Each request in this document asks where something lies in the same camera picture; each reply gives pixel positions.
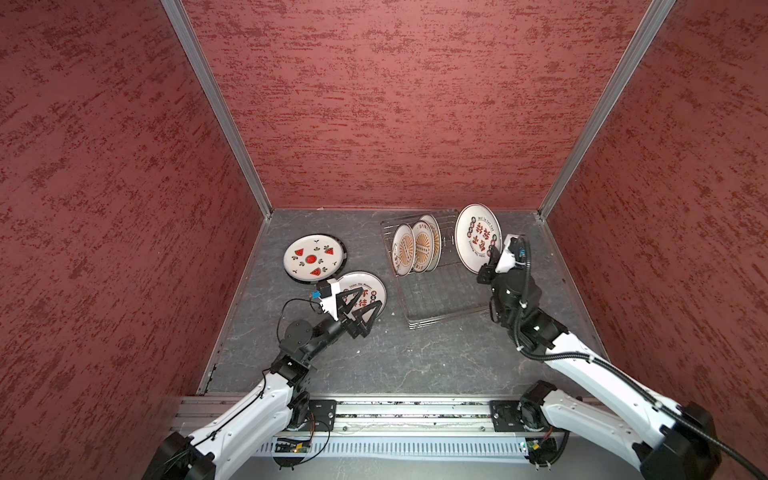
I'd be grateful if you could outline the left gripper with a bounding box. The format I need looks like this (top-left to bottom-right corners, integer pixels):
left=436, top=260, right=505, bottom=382
left=304, top=286, right=382, bottom=362

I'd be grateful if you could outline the dark rimmed patterned plate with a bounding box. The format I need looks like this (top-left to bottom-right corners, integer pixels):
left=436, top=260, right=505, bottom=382
left=298, top=234, right=347, bottom=283

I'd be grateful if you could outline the watermelon print white plate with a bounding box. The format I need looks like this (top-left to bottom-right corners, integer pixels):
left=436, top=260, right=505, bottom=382
left=283, top=234, right=347, bottom=283

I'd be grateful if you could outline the red character white plate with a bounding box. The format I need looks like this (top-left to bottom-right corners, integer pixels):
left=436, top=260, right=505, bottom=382
left=336, top=271, right=387, bottom=314

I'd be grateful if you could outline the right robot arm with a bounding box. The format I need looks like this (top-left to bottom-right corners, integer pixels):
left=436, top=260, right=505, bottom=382
left=477, top=243, right=722, bottom=479

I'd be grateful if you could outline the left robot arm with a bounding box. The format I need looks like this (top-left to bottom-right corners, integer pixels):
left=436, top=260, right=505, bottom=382
left=143, top=281, right=384, bottom=479

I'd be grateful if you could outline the orange sunburst plate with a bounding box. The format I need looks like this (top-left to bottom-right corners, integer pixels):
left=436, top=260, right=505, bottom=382
left=391, top=224, right=415, bottom=276
left=411, top=214, right=442, bottom=273

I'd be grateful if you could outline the right corner aluminium profile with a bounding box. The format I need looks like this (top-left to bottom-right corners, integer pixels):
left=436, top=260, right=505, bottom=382
left=538, top=0, right=676, bottom=222

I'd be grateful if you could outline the corner aluminium profile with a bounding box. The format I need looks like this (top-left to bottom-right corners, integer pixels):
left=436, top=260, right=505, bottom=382
left=538, top=0, right=676, bottom=222
left=161, top=0, right=274, bottom=220

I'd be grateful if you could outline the left corner aluminium profile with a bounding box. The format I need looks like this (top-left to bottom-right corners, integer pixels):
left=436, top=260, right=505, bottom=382
left=161, top=0, right=274, bottom=220

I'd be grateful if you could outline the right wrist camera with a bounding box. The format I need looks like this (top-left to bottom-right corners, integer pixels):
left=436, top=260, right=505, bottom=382
left=495, top=234, right=530, bottom=274

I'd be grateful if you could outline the metal wire dish rack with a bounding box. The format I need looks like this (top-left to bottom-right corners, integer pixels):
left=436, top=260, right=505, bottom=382
left=395, top=210, right=491, bottom=330

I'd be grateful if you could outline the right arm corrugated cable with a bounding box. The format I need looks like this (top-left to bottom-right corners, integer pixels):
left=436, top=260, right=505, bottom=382
left=509, top=236, right=768, bottom=480

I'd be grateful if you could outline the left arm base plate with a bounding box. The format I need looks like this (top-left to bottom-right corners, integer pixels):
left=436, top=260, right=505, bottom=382
left=286, top=399, right=338, bottom=432

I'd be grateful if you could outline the aluminium front rail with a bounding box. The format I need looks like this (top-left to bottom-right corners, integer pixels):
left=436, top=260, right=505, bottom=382
left=173, top=395, right=601, bottom=436

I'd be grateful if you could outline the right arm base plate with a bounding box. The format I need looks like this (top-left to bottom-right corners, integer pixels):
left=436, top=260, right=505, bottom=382
left=489, top=400, right=565, bottom=435

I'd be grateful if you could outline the perforated cable tray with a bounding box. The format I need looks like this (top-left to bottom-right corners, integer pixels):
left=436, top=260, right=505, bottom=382
left=253, top=436, right=544, bottom=463

